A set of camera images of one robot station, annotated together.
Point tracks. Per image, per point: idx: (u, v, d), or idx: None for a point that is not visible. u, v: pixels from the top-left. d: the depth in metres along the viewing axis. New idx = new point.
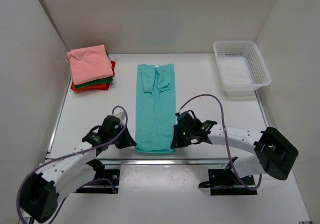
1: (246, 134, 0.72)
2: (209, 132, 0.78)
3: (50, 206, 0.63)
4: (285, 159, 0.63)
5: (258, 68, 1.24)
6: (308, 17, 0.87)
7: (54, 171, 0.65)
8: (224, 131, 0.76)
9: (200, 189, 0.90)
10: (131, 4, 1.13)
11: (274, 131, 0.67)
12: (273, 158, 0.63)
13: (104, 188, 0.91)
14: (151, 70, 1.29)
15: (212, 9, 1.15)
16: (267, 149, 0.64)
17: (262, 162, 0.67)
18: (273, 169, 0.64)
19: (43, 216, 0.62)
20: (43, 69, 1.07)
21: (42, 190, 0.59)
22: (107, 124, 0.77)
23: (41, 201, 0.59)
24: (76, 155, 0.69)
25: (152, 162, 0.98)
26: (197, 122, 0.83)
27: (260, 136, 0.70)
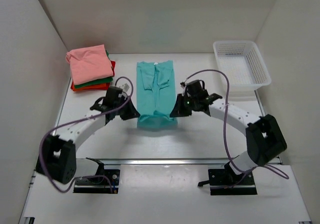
1: (244, 115, 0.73)
2: (212, 103, 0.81)
3: (71, 167, 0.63)
4: (271, 148, 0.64)
5: (258, 67, 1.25)
6: (308, 17, 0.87)
7: (70, 132, 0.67)
8: (224, 106, 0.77)
9: (201, 187, 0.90)
10: (131, 4, 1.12)
11: (272, 119, 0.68)
12: (259, 145, 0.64)
13: (104, 188, 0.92)
14: (151, 67, 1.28)
15: (212, 9, 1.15)
16: (258, 133, 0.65)
17: (247, 141, 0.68)
18: (255, 151, 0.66)
19: (64, 179, 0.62)
20: (43, 69, 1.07)
21: (63, 148, 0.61)
22: (112, 93, 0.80)
23: (63, 158, 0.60)
24: (88, 120, 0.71)
25: (151, 162, 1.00)
26: (201, 92, 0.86)
27: (257, 119, 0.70)
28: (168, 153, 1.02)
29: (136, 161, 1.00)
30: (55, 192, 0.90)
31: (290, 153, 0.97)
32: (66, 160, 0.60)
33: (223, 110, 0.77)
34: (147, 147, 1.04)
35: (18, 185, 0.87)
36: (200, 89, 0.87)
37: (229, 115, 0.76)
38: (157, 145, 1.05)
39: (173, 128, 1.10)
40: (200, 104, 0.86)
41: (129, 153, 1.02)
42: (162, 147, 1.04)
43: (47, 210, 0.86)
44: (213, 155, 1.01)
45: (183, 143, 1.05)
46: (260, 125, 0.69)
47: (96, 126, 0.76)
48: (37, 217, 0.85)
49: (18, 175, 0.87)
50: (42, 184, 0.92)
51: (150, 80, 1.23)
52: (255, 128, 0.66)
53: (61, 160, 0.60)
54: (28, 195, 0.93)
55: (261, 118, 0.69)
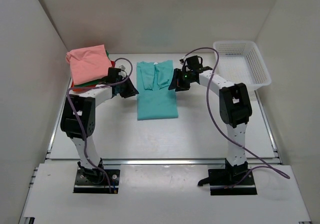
1: (223, 81, 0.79)
2: (202, 73, 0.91)
3: (92, 119, 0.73)
4: (238, 110, 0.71)
5: (258, 67, 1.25)
6: (308, 17, 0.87)
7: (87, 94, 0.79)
8: (210, 74, 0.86)
9: (201, 187, 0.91)
10: (131, 4, 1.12)
11: (244, 85, 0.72)
12: (228, 105, 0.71)
13: (104, 188, 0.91)
14: (151, 67, 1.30)
15: (212, 9, 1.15)
16: (228, 96, 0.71)
17: (220, 103, 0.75)
18: (225, 112, 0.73)
19: (88, 130, 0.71)
20: (43, 69, 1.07)
21: (85, 102, 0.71)
22: (112, 72, 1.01)
23: (87, 109, 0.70)
24: (99, 88, 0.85)
25: (152, 162, 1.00)
26: (197, 65, 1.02)
27: (231, 86, 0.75)
28: (168, 154, 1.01)
29: (136, 161, 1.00)
30: (55, 192, 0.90)
31: (290, 153, 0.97)
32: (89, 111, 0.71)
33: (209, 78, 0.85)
34: (147, 147, 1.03)
35: (18, 185, 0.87)
36: (197, 63, 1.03)
37: (212, 82, 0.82)
38: (157, 145, 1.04)
39: (173, 128, 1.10)
40: (194, 73, 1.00)
41: (129, 153, 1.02)
42: (162, 146, 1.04)
43: (47, 210, 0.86)
44: (214, 155, 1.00)
45: (183, 143, 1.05)
46: (233, 91, 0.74)
47: (104, 96, 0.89)
48: (37, 217, 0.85)
49: (18, 175, 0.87)
50: (42, 184, 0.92)
51: (150, 80, 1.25)
52: (227, 90, 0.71)
53: (85, 111, 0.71)
54: (28, 195, 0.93)
55: (235, 85, 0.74)
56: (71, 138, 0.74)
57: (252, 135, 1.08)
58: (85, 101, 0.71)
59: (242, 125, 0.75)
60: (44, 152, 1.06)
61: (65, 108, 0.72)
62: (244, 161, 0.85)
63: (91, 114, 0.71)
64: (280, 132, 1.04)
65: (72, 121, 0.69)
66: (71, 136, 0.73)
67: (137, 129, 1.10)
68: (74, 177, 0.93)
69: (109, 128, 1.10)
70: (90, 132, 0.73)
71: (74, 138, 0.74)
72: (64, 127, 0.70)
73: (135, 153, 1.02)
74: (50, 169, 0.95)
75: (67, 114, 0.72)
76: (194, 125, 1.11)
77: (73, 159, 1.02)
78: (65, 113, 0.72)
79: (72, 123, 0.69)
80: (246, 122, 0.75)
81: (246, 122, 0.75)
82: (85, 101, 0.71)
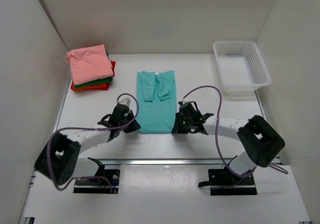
1: (234, 122, 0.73)
2: (205, 122, 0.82)
3: (69, 168, 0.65)
4: (267, 146, 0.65)
5: (258, 68, 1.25)
6: (308, 18, 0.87)
7: (77, 135, 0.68)
8: (216, 119, 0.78)
9: (201, 188, 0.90)
10: (131, 4, 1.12)
11: (261, 119, 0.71)
12: (256, 144, 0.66)
13: (104, 188, 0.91)
14: (152, 77, 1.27)
15: (212, 9, 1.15)
16: (250, 134, 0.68)
17: (244, 147, 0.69)
18: (253, 154, 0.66)
19: (61, 178, 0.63)
20: (43, 70, 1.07)
21: (69, 148, 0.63)
22: (118, 112, 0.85)
23: (66, 157, 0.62)
24: (94, 130, 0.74)
25: (151, 162, 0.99)
26: (195, 113, 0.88)
27: (246, 122, 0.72)
28: (168, 153, 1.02)
29: (136, 161, 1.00)
30: (55, 192, 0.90)
31: (290, 153, 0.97)
32: (69, 159, 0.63)
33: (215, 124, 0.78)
34: (147, 147, 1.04)
35: (18, 185, 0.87)
36: (194, 111, 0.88)
37: (221, 127, 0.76)
38: (157, 145, 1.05)
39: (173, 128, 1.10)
40: (195, 127, 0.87)
41: (128, 153, 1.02)
42: (162, 147, 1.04)
43: (47, 210, 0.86)
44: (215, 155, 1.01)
45: (183, 143, 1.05)
46: (251, 127, 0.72)
47: (100, 139, 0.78)
48: (37, 217, 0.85)
49: (18, 175, 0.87)
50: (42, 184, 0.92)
51: (150, 92, 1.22)
52: (246, 130, 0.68)
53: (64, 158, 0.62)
54: (28, 195, 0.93)
55: (250, 120, 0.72)
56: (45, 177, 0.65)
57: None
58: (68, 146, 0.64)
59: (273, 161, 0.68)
60: None
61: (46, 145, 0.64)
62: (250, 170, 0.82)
63: (70, 162, 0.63)
64: (280, 132, 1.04)
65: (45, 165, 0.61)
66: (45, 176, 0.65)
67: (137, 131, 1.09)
68: None
69: None
70: (62, 181, 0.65)
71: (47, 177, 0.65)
72: (36, 165, 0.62)
73: (134, 153, 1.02)
74: None
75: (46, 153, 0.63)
76: None
77: None
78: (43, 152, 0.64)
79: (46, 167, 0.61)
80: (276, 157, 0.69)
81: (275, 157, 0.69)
82: (69, 146, 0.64)
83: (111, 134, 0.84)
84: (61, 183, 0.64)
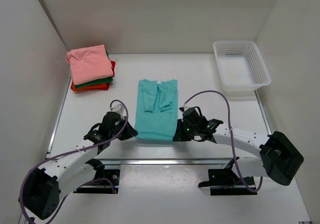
1: (252, 137, 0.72)
2: (215, 131, 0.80)
3: (52, 202, 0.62)
4: (290, 165, 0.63)
5: (259, 68, 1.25)
6: (308, 18, 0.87)
7: (57, 167, 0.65)
8: (229, 131, 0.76)
9: (201, 188, 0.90)
10: (131, 4, 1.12)
11: (281, 136, 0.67)
12: (279, 164, 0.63)
13: (104, 188, 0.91)
14: (153, 86, 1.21)
15: (212, 9, 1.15)
16: (273, 154, 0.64)
17: (266, 165, 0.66)
18: (278, 174, 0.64)
19: (45, 213, 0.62)
20: (43, 70, 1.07)
21: (45, 186, 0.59)
22: (108, 122, 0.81)
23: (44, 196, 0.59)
24: (78, 153, 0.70)
25: (152, 162, 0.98)
26: (202, 119, 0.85)
27: (266, 139, 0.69)
28: (169, 154, 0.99)
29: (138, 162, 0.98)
30: None
31: None
32: (47, 198, 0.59)
33: (230, 136, 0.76)
34: (147, 147, 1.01)
35: (18, 185, 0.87)
36: (199, 118, 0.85)
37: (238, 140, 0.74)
38: (158, 145, 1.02)
39: None
40: (203, 135, 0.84)
41: (131, 152, 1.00)
42: (163, 146, 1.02)
43: None
44: None
45: None
46: (270, 143, 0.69)
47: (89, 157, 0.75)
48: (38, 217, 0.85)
49: (18, 175, 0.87)
50: None
51: (150, 101, 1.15)
52: (269, 150, 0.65)
53: (42, 198, 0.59)
54: None
55: (271, 136, 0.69)
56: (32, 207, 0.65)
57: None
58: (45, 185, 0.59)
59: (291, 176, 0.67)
60: (44, 152, 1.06)
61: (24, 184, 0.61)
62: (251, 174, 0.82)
63: (49, 200, 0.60)
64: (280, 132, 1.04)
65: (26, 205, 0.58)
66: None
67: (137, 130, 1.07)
68: None
69: None
70: (46, 213, 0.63)
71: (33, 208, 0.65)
72: None
73: (135, 153, 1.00)
74: None
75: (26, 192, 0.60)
76: None
77: None
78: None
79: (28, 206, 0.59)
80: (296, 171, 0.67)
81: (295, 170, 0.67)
82: (45, 185, 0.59)
83: (101, 147, 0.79)
84: (46, 215, 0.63)
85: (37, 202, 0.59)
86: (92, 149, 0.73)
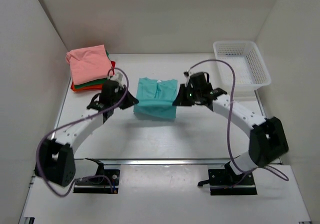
1: (249, 115, 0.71)
2: (216, 99, 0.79)
3: (69, 170, 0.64)
4: (272, 150, 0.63)
5: (259, 68, 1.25)
6: (308, 18, 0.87)
7: (67, 135, 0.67)
8: (229, 103, 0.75)
9: (201, 187, 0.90)
10: (131, 4, 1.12)
11: (277, 121, 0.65)
12: (263, 147, 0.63)
13: (104, 188, 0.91)
14: (153, 85, 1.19)
15: (212, 9, 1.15)
16: (262, 135, 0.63)
17: (250, 140, 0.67)
18: (257, 152, 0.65)
19: (64, 181, 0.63)
20: (43, 69, 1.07)
21: (60, 153, 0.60)
22: (108, 89, 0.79)
23: (61, 163, 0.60)
24: (84, 121, 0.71)
25: (152, 162, 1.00)
26: (206, 85, 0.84)
27: (262, 121, 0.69)
28: (168, 153, 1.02)
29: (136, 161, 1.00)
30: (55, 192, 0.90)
31: (290, 153, 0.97)
32: (65, 164, 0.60)
33: (228, 107, 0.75)
34: (147, 147, 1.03)
35: (18, 185, 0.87)
36: (205, 83, 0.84)
37: (234, 114, 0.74)
38: (157, 144, 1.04)
39: (173, 128, 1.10)
40: (203, 99, 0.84)
41: (131, 153, 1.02)
42: (162, 147, 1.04)
43: (47, 210, 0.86)
44: (214, 154, 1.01)
45: (183, 143, 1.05)
46: (264, 126, 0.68)
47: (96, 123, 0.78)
48: (37, 217, 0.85)
49: (18, 175, 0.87)
50: (42, 184, 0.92)
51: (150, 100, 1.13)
52: (260, 131, 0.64)
53: (58, 164, 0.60)
54: (28, 195, 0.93)
55: (268, 120, 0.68)
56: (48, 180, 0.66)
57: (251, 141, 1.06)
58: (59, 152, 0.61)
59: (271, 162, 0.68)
60: None
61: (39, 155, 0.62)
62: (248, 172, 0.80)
63: (66, 165, 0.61)
64: None
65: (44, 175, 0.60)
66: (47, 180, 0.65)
67: (137, 130, 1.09)
68: None
69: (109, 129, 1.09)
70: (66, 182, 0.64)
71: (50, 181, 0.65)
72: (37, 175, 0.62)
73: (135, 154, 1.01)
74: None
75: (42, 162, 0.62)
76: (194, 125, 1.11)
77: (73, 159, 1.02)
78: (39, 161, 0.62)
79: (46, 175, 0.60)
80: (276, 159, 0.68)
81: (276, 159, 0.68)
82: (60, 151, 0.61)
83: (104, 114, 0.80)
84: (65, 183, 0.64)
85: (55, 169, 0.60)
86: (97, 117, 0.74)
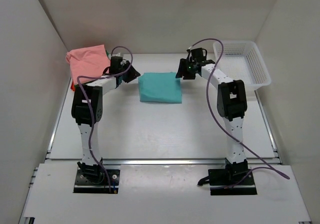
1: (222, 77, 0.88)
2: (204, 66, 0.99)
3: (100, 106, 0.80)
4: (234, 104, 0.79)
5: (259, 68, 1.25)
6: (308, 18, 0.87)
7: (94, 83, 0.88)
8: (212, 68, 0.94)
9: (201, 187, 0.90)
10: (131, 4, 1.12)
11: (241, 82, 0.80)
12: (225, 99, 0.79)
13: (104, 188, 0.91)
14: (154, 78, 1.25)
15: (212, 9, 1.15)
16: (226, 91, 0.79)
17: (218, 97, 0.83)
18: (222, 105, 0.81)
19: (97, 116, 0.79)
20: (43, 69, 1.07)
21: (94, 90, 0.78)
22: (115, 61, 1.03)
23: (95, 98, 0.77)
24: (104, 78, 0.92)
25: (152, 162, 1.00)
26: (201, 57, 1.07)
27: (229, 82, 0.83)
28: (168, 154, 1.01)
29: (136, 161, 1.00)
30: (55, 191, 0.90)
31: (290, 153, 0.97)
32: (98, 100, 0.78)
33: (210, 71, 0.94)
34: (147, 147, 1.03)
35: (18, 184, 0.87)
36: (201, 55, 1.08)
37: (213, 77, 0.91)
38: (157, 144, 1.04)
39: (173, 128, 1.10)
40: (196, 66, 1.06)
41: (130, 153, 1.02)
42: (162, 146, 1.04)
43: (47, 210, 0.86)
44: (214, 154, 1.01)
45: (183, 142, 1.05)
46: (232, 87, 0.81)
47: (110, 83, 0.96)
48: (37, 217, 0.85)
49: (18, 174, 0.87)
50: (42, 184, 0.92)
51: (151, 94, 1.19)
52: (225, 87, 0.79)
53: (93, 99, 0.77)
54: (28, 195, 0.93)
55: (233, 81, 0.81)
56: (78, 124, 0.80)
57: (251, 141, 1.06)
58: (93, 90, 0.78)
59: (238, 119, 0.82)
60: (44, 152, 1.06)
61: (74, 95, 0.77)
62: (243, 159, 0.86)
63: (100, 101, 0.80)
64: (280, 132, 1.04)
65: (82, 108, 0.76)
66: (78, 123, 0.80)
67: (137, 130, 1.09)
68: (74, 176, 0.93)
69: (109, 129, 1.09)
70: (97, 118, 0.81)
71: (81, 125, 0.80)
72: (73, 112, 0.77)
73: (135, 154, 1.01)
74: (50, 169, 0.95)
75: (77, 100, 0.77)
76: (194, 125, 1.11)
77: (73, 159, 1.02)
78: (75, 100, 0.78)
79: (83, 109, 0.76)
80: (242, 117, 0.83)
81: (242, 117, 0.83)
82: (93, 90, 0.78)
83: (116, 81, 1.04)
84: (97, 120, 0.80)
85: (91, 103, 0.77)
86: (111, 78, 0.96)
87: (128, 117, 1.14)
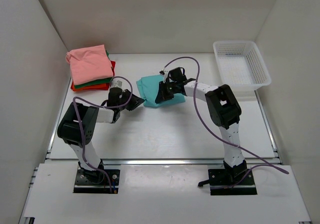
1: (207, 86, 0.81)
2: (186, 84, 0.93)
3: (91, 128, 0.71)
4: (227, 110, 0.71)
5: (259, 68, 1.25)
6: (308, 18, 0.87)
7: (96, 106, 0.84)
8: (194, 83, 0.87)
9: (201, 187, 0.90)
10: (131, 4, 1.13)
11: (227, 87, 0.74)
12: (215, 105, 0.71)
13: (104, 188, 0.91)
14: (151, 80, 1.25)
15: (212, 9, 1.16)
16: (214, 98, 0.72)
17: (208, 107, 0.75)
18: (214, 114, 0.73)
19: (86, 138, 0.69)
20: (43, 69, 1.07)
21: (89, 110, 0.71)
22: (113, 96, 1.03)
23: (88, 119, 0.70)
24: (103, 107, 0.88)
25: (152, 162, 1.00)
26: (181, 77, 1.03)
27: (215, 88, 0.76)
28: (168, 154, 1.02)
29: (136, 161, 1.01)
30: (55, 191, 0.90)
31: (290, 153, 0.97)
32: (90, 121, 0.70)
33: (193, 86, 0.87)
34: (147, 147, 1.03)
35: (18, 184, 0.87)
36: (181, 75, 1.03)
37: (197, 90, 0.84)
38: (157, 145, 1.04)
39: (173, 128, 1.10)
40: (179, 87, 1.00)
41: (130, 153, 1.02)
42: (162, 147, 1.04)
43: (47, 211, 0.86)
44: (214, 154, 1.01)
45: (183, 142, 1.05)
46: (219, 93, 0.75)
47: (106, 117, 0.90)
48: (37, 217, 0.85)
49: (18, 175, 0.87)
50: (42, 184, 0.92)
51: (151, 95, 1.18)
52: (212, 94, 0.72)
53: (85, 120, 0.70)
54: (28, 195, 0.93)
55: (219, 87, 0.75)
56: (69, 144, 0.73)
57: (251, 141, 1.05)
58: (87, 109, 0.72)
59: (234, 125, 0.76)
60: (44, 152, 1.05)
61: (68, 113, 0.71)
62: (242, 160, 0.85)
63: (91, 122, 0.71)
64: (280, 132, 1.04)
65: (71, 129, 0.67)
66: (69, 142, 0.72)
67: (137, 130, 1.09)
68: (74, 177, 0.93)
69: (109, 130, 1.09)
70: (87, 140, 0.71)
71: (72, 144, 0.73)
72: (59, 129, 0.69)
73: (134, 154, 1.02)
74: (50, 169, 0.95)
75: (68, 118, 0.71)
76: (193, 125, 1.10)
77: (73, 159, 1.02)
78: (67, 117, 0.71)
79: (70, 129, 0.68)
80: (238, 122, 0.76)
81: (238, 121, 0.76)
82: (88, 109, 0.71)
83: (114, 117, 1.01)
84: (86, 143, 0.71)
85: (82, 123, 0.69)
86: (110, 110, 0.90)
87: (128, 118, 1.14)
